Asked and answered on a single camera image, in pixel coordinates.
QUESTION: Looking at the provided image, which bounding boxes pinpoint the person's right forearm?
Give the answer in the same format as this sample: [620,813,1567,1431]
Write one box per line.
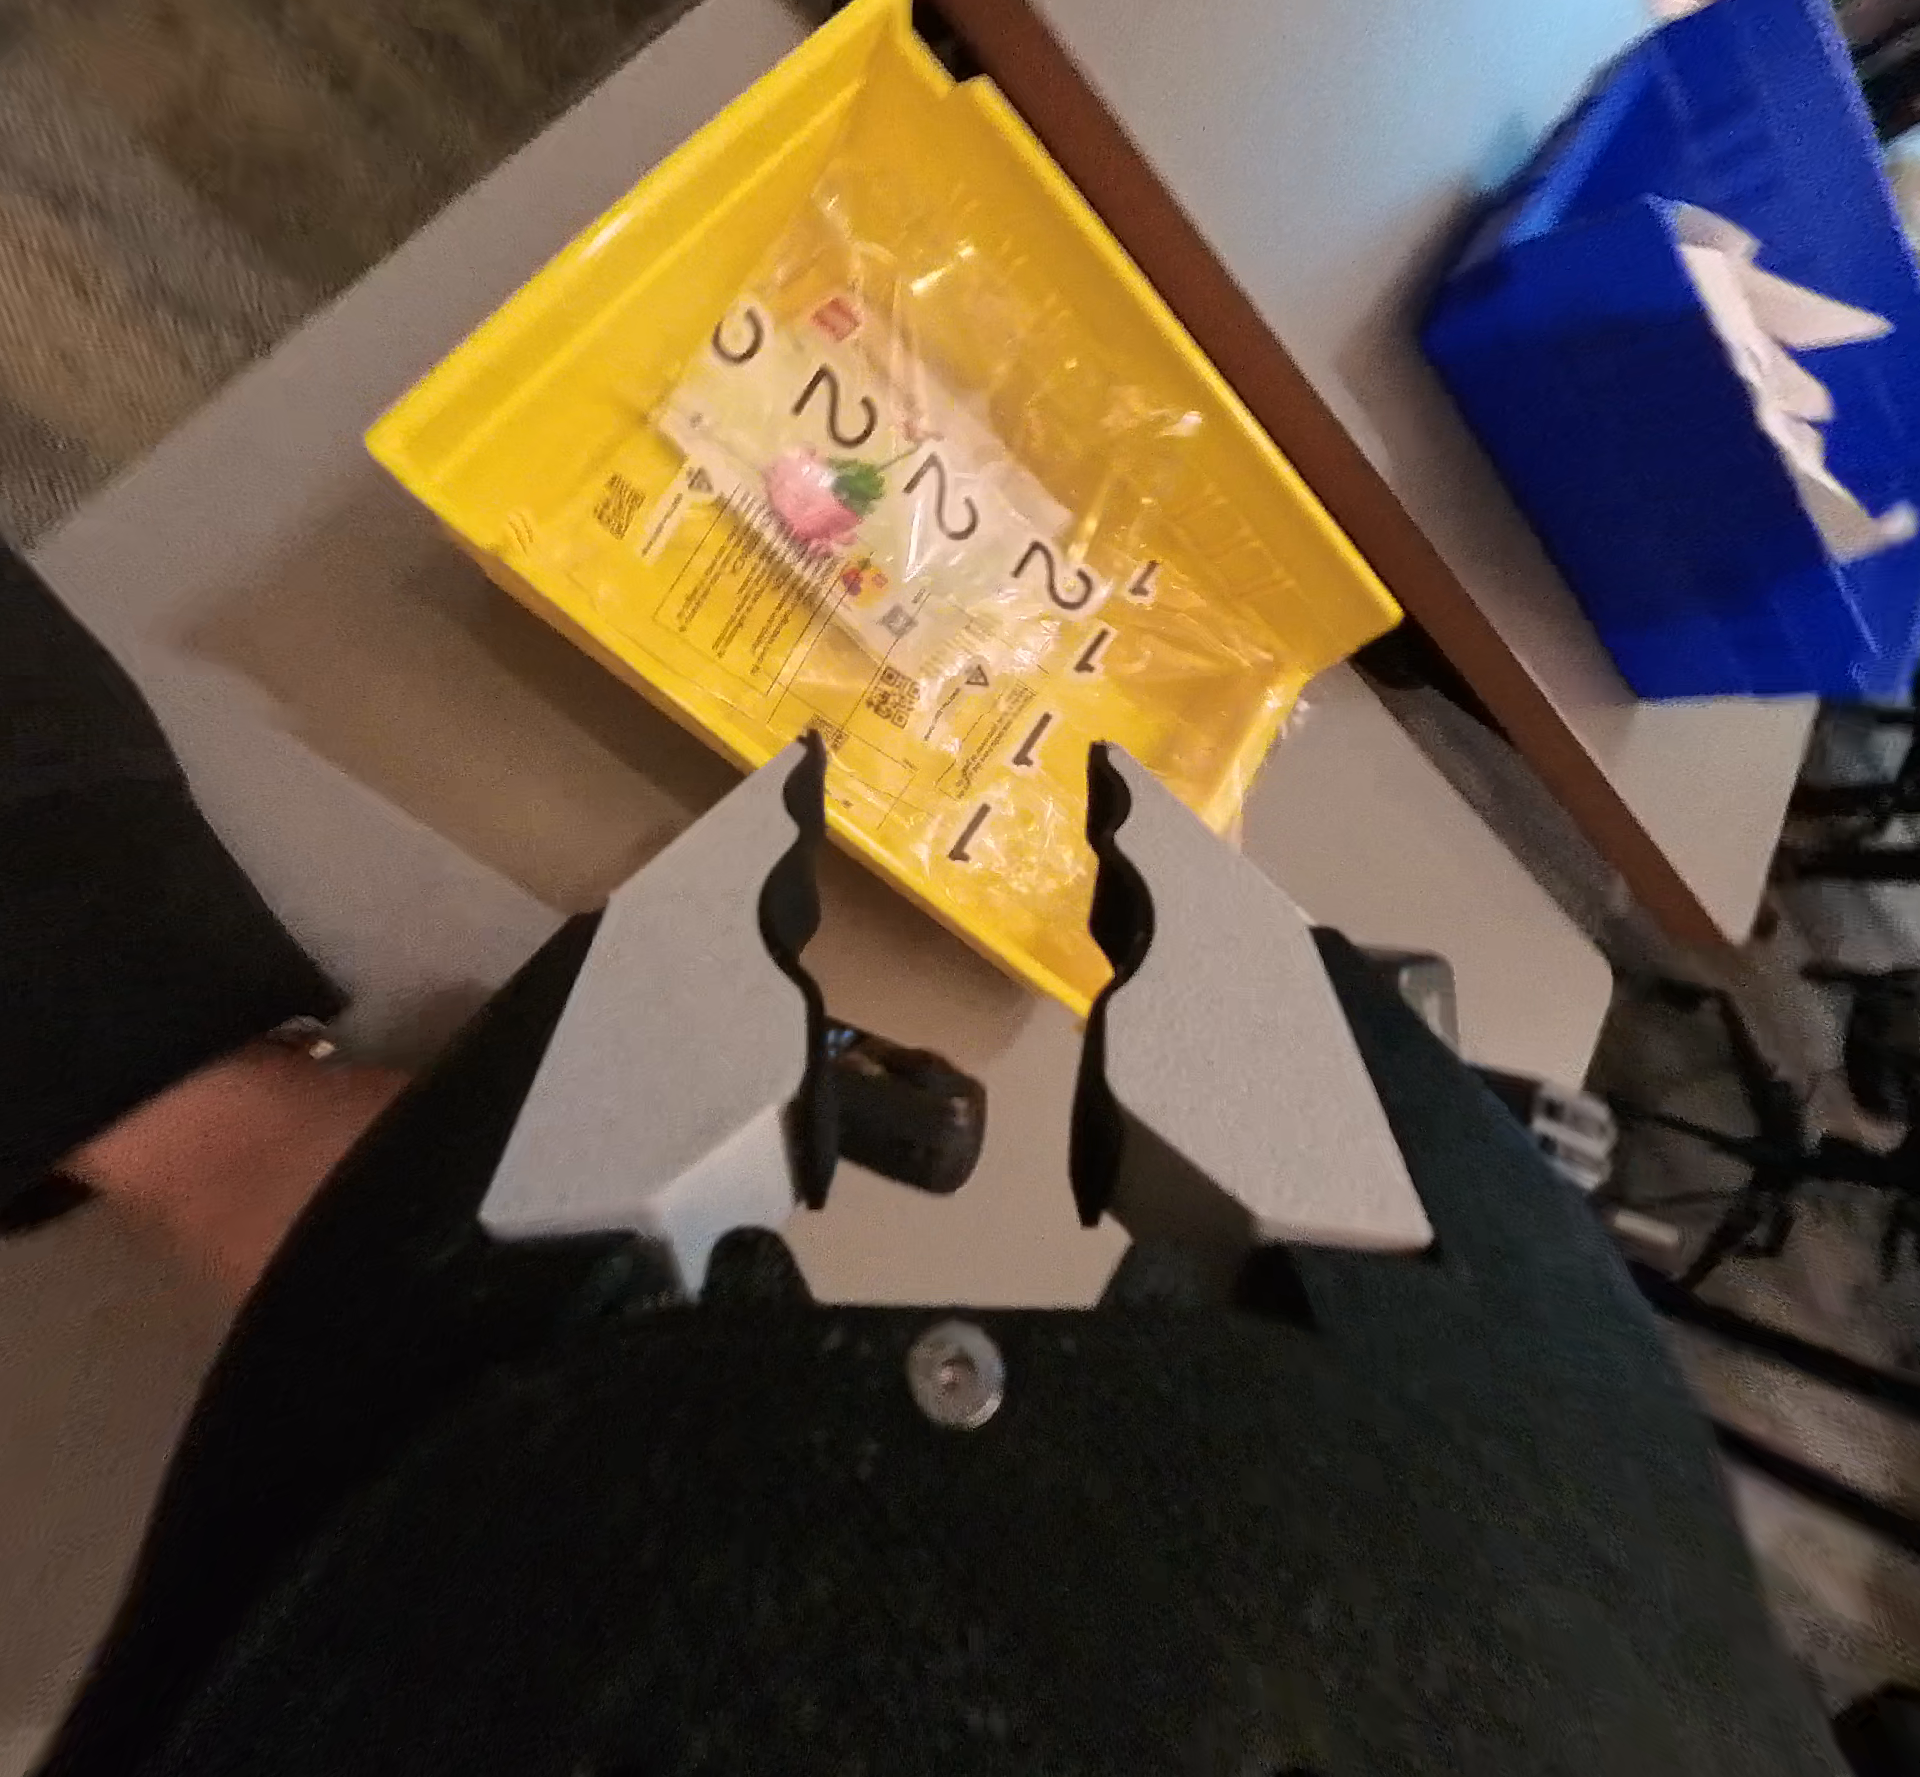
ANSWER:
[68,1048,413,1301]

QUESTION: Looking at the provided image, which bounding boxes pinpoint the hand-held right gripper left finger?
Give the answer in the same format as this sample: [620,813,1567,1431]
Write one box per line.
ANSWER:
[476,731,834,1301]

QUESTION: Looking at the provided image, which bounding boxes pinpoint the black tripod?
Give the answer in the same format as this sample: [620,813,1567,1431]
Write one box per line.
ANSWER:
[1627,757,1920,1291]

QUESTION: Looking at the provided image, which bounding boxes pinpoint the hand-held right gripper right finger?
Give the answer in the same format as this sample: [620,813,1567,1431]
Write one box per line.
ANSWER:
[1068,740,1435,1258]

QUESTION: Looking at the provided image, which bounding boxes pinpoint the yellow storage bins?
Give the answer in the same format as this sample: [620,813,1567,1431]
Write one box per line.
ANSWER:
[367,0,1403,1013]

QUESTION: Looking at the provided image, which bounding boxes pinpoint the black adapter box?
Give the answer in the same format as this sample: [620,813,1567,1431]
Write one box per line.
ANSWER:
[1523,1080,1619,1185]

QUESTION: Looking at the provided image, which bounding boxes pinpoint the grey desk with wood edge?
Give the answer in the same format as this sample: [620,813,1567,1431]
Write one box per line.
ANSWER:
[847,0,1819,950]

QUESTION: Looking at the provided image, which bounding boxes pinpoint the toy instruction booklet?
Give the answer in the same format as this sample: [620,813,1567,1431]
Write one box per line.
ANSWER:
[653,284,1082,676]

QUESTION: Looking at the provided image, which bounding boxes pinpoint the blue storage bin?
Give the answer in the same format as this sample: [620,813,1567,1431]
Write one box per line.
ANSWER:
[1423,0,1920,703]

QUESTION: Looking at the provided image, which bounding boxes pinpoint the clear flat plastic bag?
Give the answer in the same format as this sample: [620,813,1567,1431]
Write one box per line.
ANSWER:
[591,457,1308,910]

